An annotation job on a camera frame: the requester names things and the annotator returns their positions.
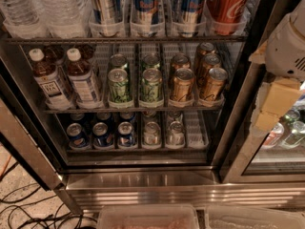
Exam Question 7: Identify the middle Red Bull can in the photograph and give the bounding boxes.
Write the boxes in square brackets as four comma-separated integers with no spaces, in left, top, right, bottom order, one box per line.
[133,0,159,37]

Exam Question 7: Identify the orange can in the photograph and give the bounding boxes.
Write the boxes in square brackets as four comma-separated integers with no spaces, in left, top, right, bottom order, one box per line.
[169,53,191,79]
[196,53,221,87]
[170,68,194,102]
[199,68,228,101]
[193,42,215,71]

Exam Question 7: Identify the front left green can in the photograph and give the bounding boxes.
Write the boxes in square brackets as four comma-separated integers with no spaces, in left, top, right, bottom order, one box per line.
[108,68,131,103]

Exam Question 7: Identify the left water bottle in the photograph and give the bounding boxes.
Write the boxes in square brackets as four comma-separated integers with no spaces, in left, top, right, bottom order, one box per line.
[0,0,48,39]

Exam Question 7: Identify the pepsi can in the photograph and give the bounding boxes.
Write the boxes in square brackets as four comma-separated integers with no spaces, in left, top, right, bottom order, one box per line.
[118,121,135,148]
[67,123,90,150]
[92,122,113,149]

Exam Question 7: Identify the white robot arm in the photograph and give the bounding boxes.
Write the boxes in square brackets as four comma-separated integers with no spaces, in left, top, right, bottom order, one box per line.
[249,0,305,132]

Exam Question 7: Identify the right tea bottle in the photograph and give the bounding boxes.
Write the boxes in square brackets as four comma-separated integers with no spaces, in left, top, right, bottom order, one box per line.
[67,48,101,104]

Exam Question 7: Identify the right water bottle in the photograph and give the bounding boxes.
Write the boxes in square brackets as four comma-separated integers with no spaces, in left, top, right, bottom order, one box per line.
[41,0,85,39]

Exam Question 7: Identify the right Pepsi can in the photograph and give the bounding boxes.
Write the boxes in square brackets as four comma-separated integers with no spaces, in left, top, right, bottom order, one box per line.
[118,121,135,148]

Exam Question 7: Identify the rear right green can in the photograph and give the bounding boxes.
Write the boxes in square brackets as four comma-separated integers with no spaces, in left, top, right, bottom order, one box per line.
[142,53,160,70]

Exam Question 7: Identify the red Coca-Cola can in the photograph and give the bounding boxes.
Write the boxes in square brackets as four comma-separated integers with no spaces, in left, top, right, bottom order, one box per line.
[207,0,247,35]

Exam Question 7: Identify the middle Pepsi can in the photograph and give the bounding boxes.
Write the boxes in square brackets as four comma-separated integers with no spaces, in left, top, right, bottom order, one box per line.
[92,122,113,149]

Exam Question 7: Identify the front right green can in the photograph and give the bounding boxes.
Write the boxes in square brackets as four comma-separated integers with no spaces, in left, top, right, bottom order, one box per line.
[141,68,162,103]

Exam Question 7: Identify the water bottle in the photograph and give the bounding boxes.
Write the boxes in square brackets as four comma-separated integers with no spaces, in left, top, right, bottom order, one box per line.
[0,0,48,39]
[41,0,85,39]

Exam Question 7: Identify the left Pepsi can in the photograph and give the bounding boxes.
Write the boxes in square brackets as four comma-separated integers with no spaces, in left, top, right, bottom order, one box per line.
[67,123,90,150]

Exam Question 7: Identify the green can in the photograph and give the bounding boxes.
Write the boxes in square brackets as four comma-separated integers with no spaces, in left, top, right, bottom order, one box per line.
[108,68,131,103]
[141,68,162,103]
[109,53,129,72]
[142,53,160,70]

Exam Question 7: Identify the rear left green can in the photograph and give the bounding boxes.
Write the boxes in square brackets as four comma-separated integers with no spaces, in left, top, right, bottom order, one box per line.
[109,53,129,72]

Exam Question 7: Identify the left clear plastic bin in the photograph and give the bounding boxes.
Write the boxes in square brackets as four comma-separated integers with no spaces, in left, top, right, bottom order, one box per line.
[96,204,199,229]

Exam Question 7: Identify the fridge glass door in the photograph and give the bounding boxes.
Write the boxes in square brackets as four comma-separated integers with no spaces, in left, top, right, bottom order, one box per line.
[220,0,305,183]

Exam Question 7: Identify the right silver can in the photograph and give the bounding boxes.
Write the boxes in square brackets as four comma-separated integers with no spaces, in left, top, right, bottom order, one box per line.
[166,121,185,149]

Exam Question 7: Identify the tea bottle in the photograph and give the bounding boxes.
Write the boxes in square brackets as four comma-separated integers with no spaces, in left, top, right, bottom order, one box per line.
[67,48,101,104]
[29,49,72,110]

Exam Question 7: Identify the stainless steel fridge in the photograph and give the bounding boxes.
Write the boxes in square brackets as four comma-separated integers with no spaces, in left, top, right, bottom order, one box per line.
[0,0,305,214]

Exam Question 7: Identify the clear plastic bin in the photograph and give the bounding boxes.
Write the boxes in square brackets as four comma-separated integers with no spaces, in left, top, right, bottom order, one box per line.
[96,204,199,229]
[205,205,305,229]

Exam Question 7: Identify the right Red Bull can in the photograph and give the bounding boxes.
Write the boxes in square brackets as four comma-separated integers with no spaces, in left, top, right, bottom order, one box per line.
[171,0,205,38]

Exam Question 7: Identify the right clear plastic bin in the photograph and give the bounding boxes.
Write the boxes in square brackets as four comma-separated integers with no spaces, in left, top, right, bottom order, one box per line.
[205,205,305,229]

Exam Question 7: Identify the left silver can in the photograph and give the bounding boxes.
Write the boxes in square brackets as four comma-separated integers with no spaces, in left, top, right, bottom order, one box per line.
[144,121,161,148]

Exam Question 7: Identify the silver can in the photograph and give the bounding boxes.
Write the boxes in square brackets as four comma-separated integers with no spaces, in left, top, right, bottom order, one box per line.
[166,121,185,149]
[144,121,161,148]

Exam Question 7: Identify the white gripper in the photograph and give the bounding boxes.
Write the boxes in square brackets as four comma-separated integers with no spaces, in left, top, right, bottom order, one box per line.
[249,12,305,132]

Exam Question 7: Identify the red bull can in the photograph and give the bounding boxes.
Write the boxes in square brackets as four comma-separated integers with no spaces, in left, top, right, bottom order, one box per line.
[171,0,205,38]
[91,0,123,37]
[133,0,159,37]

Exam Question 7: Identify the left Red Bull can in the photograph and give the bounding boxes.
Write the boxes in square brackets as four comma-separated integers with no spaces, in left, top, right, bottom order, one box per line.
[91,0,123,37]

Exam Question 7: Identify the black floor cables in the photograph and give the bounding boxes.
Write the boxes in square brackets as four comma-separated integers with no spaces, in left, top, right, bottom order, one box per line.
[0,160,98,229]

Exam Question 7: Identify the left tea bottle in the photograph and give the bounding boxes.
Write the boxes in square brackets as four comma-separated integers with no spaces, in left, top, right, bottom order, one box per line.
[29,49,72,110]

